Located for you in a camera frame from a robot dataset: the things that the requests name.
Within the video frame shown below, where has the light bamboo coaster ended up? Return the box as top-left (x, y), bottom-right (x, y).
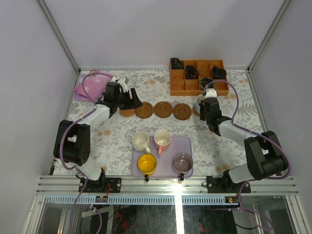
top-left (192, 105), bottom-right (200, 117)
top-left (119, 109), bottom-right (135, 117)

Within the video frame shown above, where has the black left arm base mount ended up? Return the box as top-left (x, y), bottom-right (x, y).
top-left (76, 171), bottom-right (122, 194)

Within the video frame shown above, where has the dark floral rolled cloth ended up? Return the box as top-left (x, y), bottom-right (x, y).
top-left (185, 65), bottom-right (199, 79)
top-left (199, 77), bottom-right (213, 90)
top-left (211, 66), bottom-right (227, 79)
top-left (170, 58), bottom-right (184, 70)

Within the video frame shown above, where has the dark wooden grooved coaster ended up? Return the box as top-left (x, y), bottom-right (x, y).
top-left (154, 101), bottom-right (173, 118)
top-left (135, 102), bottom-right (154, 118)
top-left (173, 103), bottom-right (192, 120)

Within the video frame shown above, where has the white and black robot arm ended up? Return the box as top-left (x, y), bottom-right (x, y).
top-left (53, 82), bottom-right (142, 193)
top-left (199, 97), bottom-right (290, 193)

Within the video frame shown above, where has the aluminium front frame rail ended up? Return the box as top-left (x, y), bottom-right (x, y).
top-left (36, 175), bottom-right (298, 195)

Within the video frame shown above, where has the yellow ceramic mug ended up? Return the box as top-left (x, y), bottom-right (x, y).
top-left (137, 154), bottom-right (157, 177)

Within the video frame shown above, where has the pink folded cloth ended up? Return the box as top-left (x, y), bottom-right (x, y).
top-left (74, 70), bottom-right (113, 101)

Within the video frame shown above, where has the white floral tablecloth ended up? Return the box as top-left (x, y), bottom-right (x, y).
top-left (53, 69), bottom-right (278, 176)

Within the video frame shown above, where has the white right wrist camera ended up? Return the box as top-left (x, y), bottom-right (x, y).
top-left (205, 88), bottom-right (217, 99)

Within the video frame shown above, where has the blue slotted cable duct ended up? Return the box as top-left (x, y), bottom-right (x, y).
top-left (45, 195), bottom-right (237, 205)

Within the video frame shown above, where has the orange wooden compartment tray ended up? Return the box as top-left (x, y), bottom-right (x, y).
top-left (169, 59), bottom-right (229, 96)

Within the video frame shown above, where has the grey purple ceramic mug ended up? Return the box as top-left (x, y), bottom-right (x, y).
top-left (173, 153), bottom-right (193, 173)

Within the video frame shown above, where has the white ceramic mug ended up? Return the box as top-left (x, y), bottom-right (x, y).
top-left (132, 131), bottom-right (151, 154)

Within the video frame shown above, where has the pink ceramic mug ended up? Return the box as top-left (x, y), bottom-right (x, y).
top-left (154, 130), bottom-right (172, 155)

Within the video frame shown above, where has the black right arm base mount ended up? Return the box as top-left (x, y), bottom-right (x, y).
top-left (201, 169), bottom-right (253, 194)

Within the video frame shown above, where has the light blue ceramic mug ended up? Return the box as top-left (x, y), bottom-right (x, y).
top-left (195, 94), bottom-right (205, 114)

